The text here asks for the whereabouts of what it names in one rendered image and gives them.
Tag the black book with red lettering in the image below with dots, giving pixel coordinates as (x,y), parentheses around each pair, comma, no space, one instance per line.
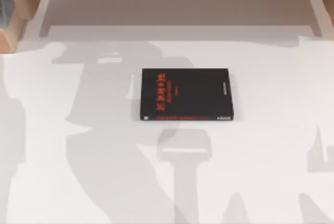
(186,93)

